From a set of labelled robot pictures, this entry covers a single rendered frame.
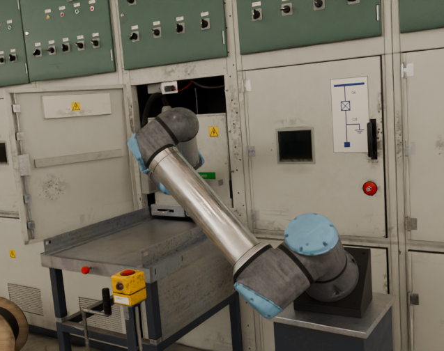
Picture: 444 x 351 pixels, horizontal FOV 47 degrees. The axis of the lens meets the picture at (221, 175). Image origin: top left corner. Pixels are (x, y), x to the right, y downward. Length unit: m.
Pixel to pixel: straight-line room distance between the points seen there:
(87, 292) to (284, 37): 1.92
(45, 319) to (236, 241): 2.32
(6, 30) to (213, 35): 1.49
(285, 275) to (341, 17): 1.13
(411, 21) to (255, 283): 1.17
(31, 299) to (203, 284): 1.71
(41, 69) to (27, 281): 1.42
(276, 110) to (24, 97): 1.19
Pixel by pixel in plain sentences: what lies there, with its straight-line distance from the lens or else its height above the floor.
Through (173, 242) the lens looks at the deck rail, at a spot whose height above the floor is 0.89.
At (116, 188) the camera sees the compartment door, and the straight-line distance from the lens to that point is 2.82.
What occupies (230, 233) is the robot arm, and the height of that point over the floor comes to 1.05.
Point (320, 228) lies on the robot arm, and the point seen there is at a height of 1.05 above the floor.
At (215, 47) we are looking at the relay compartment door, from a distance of 2.45.
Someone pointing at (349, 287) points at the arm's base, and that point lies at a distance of 1.69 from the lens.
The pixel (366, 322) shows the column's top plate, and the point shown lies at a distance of 1.67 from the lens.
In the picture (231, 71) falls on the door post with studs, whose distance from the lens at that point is 2.43.
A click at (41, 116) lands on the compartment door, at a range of 2.66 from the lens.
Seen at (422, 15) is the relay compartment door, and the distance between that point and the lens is 2.12.
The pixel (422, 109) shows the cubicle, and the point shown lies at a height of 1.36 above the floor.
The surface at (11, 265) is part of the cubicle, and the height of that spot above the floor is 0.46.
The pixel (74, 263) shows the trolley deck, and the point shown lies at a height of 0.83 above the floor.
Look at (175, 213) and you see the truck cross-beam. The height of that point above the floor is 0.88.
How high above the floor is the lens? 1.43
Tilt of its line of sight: 8 degrees down
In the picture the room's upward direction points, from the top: 4 degrees counter-clockwise
